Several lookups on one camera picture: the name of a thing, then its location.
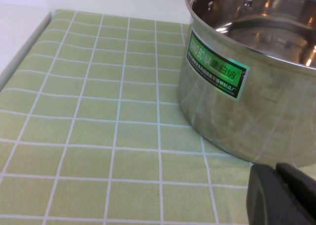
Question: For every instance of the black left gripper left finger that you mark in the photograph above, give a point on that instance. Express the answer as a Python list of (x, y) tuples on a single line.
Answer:
[(264, 200)]

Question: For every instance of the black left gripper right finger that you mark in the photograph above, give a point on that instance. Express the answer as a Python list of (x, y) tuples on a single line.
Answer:
[(303, 188)]

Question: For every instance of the green checkered tablecloth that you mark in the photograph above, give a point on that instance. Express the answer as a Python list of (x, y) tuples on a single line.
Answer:
[(98, 126)]

